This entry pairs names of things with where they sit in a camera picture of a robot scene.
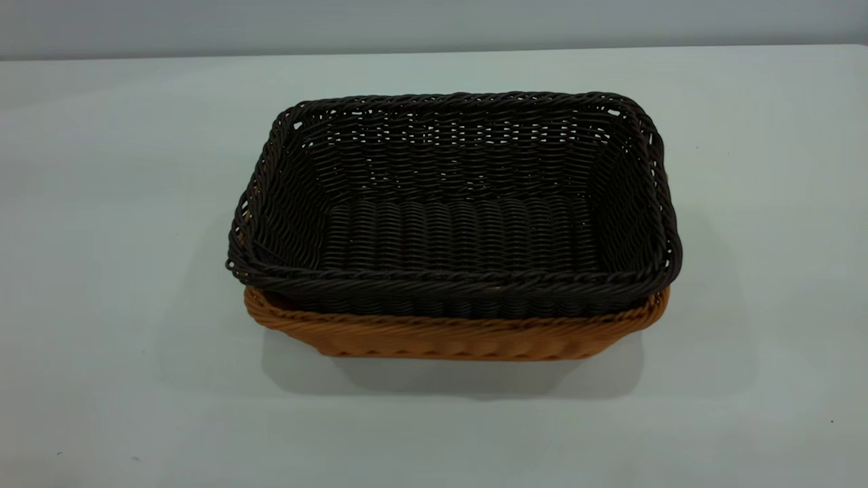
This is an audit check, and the dark brown wicker basket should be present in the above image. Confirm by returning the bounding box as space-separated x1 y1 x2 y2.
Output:
225 91 683 320

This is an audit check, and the light brown wicker basket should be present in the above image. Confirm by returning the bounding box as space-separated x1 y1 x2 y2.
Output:
234 210 671 361

